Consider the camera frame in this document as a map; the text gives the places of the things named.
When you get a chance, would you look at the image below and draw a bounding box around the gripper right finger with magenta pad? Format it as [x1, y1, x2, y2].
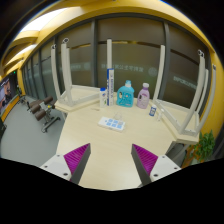
[131, 144, 180, 186]

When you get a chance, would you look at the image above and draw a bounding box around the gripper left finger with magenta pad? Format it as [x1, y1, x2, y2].
[41, 144, 91, 184]

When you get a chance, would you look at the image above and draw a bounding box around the upturned table on right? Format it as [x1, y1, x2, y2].
[153, 45, 216, 144]

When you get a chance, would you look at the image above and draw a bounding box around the upturned table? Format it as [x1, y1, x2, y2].
[153, 45, 216, 144]
[50, 37, 114, 114]

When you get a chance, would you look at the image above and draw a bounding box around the green potted plant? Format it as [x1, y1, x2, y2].
[182, 131, 215, 168]

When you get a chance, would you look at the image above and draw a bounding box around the small blue white bottle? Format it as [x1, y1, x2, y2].
[149, 104, 157, 117]

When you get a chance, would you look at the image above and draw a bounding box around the brown padded exercise bench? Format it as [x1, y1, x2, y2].
[28, 96, 60, 133]

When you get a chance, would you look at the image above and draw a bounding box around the upturned table on left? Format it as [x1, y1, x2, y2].
[50, 37, 114, 114]

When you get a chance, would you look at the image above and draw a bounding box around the purple detergent bottle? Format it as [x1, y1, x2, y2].
[137, 83, 150, 109]

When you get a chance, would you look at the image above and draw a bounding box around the blue detergent bottle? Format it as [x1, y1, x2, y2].
[116, 80, 134, 107]

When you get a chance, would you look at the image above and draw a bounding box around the white bottle with green label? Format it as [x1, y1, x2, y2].
[99, 87, 107, 108]

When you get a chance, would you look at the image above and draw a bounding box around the tall blue white box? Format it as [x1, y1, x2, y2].
[107, 68, 114, 106]

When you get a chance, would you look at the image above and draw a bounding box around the wall screen on left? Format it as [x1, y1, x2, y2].
[0, 71, 18, 115]

